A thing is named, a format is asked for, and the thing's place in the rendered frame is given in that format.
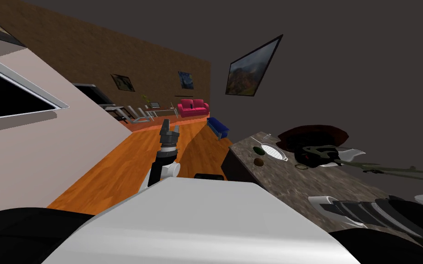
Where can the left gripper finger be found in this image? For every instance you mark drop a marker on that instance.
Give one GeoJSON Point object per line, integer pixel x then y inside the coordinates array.
{"type": "Point", "coordinates": [176, 130]}
{"type": "Point", "coordinates": [165, 126]}

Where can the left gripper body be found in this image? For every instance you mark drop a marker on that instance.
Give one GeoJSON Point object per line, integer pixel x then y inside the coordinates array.
{"type": "Point", "coordinates": [169, 140]}

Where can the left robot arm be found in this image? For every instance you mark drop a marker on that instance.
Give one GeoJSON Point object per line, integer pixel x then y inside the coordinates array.
{"type": "Point", "coordinates": [158, 168]}

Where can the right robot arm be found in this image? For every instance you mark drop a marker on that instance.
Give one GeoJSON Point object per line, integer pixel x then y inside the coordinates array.
{"type": "Point", "coordinates": [387, 249]}

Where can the desk with laptop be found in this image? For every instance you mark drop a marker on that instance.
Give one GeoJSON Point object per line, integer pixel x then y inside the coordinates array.
{"type": "Point", "coordinates": [162, 110]}

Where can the pink sofa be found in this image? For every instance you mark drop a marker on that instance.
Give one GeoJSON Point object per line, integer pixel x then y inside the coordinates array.
{"type": "Point", "coordinates": [193, 107]}

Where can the white chair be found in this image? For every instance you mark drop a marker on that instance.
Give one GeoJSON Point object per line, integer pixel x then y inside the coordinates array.
{"type": "Point", "coordinates": [138, 114]}

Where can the green houseplant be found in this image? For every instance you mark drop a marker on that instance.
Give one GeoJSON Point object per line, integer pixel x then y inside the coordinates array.
{"type": "Point", "coordinates": [146, 99]}

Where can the blue bench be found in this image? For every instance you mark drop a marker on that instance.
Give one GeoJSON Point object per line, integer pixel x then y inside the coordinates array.
{"type": "Point", "coordinates": [217, 127]}

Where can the small blue night picture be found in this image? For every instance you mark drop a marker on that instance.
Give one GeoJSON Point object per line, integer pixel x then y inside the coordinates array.
{"type": "Point", "coordinates": [185, 80]}

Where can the small dark brown picture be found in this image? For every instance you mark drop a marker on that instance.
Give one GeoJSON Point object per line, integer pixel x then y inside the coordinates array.
{"type": "Point", "coordinates": [122, 83]}

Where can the black television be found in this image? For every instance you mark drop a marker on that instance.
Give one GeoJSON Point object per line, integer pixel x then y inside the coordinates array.
{"type": "Point", "coordinates": [92, 93]}

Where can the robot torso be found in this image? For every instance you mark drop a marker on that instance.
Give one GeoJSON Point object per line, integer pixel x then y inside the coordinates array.
{"type": "Point", "coordinates": [197, 220]}

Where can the dark green round fruit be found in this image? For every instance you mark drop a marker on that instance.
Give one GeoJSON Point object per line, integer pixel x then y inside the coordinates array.
{"type": "Point", "coordinates": [259, 150]}

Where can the brown potato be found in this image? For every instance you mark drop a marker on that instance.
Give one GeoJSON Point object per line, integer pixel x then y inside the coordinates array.
{"type": "Point", "coordinates": [258, 162]}

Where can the large black-framed mountain picture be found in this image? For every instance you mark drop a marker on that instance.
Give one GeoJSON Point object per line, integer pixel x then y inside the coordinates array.
{"type": "Point", "coordinates": [250, 71]}

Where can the dark red round plate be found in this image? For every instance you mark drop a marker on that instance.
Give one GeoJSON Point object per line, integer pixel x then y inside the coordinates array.
{"type": "Point", "coordinates": [312, 132]}

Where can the black pot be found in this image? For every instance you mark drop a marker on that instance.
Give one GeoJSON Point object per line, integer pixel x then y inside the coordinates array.
{"type": "Point", "coordinates": [312, 157]}

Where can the white flat dish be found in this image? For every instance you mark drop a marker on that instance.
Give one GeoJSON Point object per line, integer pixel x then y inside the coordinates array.
{"type": "Point", "coordinates": [351, 153]}

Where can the long olive green tool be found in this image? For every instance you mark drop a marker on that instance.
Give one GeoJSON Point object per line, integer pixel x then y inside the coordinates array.
{"type": "Point", "coordinates": [391, 169]}

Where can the black window with white frame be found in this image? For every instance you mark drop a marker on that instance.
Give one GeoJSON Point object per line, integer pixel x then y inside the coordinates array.
{"type": "Point", "coordinates": [2, 95]}

